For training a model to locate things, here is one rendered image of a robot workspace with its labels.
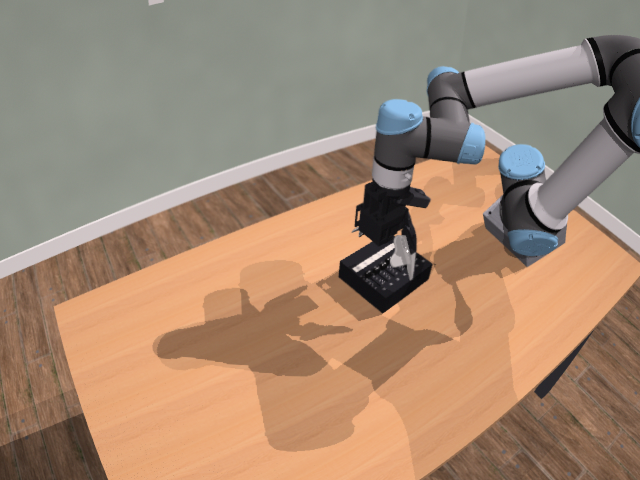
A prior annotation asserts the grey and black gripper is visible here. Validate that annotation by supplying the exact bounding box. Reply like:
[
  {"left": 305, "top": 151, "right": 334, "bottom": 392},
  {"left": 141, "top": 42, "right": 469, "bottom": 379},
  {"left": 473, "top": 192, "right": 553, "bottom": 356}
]
[{"left": 351, "top": 179, "right": 417, "bottom": 280}]

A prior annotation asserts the black lighting desk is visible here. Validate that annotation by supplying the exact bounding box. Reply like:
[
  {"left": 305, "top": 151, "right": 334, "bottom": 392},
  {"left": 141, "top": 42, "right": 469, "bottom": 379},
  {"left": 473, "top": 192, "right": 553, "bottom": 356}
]
[{"left": 338, "top": 236, "right": 433, "bottom": 314}]

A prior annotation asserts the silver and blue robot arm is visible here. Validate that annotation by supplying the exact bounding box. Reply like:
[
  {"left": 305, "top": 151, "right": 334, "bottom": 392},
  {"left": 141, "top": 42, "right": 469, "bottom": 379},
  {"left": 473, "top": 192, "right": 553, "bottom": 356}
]
[{"left": 372, "top": 35, "right": 640, "bottom": 256}]

